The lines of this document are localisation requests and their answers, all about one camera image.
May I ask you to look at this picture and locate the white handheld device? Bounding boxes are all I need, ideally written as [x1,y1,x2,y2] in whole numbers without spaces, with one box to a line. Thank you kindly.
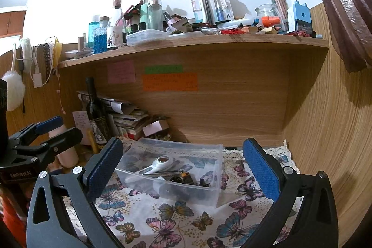
[136,155,175,176]

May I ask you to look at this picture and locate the clear bottle with white label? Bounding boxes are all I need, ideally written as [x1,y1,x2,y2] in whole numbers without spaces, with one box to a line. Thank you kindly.
[107,0,127,51]

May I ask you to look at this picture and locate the toothbrush blister pack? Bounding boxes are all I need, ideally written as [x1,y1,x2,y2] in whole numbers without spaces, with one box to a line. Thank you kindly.
[209,0,235,24]
[190,0,216,24]

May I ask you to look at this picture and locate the green pump bottle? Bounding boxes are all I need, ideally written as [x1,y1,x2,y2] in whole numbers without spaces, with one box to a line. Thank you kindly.
[139,0,154,30]

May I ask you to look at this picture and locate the white fluffy duster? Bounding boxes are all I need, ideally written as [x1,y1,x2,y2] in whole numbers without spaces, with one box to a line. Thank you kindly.
[1,70,26,111]

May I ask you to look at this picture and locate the wooden shelf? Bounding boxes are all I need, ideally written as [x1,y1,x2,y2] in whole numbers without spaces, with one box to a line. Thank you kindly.
[57,33,330,69]

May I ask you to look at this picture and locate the clear plastic box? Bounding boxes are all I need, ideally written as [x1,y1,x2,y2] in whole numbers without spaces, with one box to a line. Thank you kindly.
[115,137,224,208]

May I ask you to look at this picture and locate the stack of books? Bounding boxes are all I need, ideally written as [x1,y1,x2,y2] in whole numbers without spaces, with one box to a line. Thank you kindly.
[112,108,150,141]

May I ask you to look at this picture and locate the yellow stick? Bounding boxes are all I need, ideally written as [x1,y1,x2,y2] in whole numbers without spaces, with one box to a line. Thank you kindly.
[88,130,99,154]

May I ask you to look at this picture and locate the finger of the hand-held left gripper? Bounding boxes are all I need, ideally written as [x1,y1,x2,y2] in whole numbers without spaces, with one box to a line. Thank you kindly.
[9,116,64,147]
[14,127,83,163]

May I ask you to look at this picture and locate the patterned headband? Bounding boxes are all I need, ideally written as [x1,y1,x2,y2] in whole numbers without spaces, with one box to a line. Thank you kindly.
[41,43,55,83]

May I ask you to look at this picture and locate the rolled magazines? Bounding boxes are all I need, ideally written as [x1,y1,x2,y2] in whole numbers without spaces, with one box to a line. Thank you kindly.
[77,91,137,115]

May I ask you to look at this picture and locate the clear bottle with silver cap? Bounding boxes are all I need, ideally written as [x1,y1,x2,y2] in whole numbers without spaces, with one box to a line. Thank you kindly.
[147,0,163,31]

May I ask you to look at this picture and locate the small black yellow object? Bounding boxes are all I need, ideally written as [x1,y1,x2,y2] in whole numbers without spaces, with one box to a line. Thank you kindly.
[182,172,201,186]

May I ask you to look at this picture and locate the white fluffy brush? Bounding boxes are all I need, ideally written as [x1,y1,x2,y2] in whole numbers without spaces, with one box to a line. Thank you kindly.
[20,38,33,74]

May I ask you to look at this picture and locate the small pale pink box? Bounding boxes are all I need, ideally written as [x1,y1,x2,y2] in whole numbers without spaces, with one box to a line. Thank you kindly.
[142,120,170,137]

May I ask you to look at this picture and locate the glass bottle with blue beads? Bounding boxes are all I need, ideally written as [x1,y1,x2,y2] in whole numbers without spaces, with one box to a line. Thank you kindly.
[93,16,110,54]

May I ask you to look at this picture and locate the orange capped marker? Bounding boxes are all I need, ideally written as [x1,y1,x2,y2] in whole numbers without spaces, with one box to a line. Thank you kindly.
[262,16,282,28]

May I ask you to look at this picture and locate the clear tube of pencils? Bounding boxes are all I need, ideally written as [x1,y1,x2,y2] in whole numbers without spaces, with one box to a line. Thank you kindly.
[267,0,289,30]

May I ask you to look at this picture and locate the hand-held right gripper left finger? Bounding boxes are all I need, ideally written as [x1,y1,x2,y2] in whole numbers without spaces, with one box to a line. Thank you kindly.
[26,137,125,248]

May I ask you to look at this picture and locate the white handwritten note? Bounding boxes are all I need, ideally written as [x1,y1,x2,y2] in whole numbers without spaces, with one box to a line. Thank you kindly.
[72,111,90,138]

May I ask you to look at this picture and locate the glass jar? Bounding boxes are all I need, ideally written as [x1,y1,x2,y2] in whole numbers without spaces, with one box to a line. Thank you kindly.
[255,4,280,22]

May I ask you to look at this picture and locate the beige cylinder object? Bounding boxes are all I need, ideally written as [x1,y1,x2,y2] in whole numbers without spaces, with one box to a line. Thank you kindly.
[48,124,79,167]

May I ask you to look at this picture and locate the orange sticky note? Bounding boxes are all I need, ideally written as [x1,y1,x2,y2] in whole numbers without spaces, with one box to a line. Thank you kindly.
[141,73,199,92]

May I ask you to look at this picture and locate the pink sticky note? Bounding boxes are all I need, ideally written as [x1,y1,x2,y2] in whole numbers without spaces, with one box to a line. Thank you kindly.
[107,60,136,84]

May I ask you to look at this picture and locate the green sticky note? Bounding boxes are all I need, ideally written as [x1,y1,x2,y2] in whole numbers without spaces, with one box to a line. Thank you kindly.
[144,65,183,74]

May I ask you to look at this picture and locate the blue liquid bottle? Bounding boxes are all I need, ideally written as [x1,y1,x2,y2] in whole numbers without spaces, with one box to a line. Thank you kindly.
[88,15,100,48]

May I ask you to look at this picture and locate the butterfly print tablecloth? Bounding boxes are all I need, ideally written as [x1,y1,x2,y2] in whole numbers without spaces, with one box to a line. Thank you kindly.
[62,136,300,248]

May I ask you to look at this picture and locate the lidded clear plastic container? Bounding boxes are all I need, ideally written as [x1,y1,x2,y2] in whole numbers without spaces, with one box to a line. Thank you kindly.
[126,29,169,46]

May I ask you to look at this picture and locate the dark wine bottle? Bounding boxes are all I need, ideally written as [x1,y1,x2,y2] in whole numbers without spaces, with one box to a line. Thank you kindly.
[85,77,112,150]

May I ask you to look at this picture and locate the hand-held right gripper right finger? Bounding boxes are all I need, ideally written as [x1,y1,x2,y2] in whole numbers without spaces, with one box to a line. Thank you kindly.
[241,137,339,248]

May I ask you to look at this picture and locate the mauve curtain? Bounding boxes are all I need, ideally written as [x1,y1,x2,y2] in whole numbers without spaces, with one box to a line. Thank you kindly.
[276,0,372,73]

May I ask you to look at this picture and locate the wooden cabinet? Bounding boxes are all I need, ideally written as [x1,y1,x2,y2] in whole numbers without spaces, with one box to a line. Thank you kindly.
[0,7,27,39]

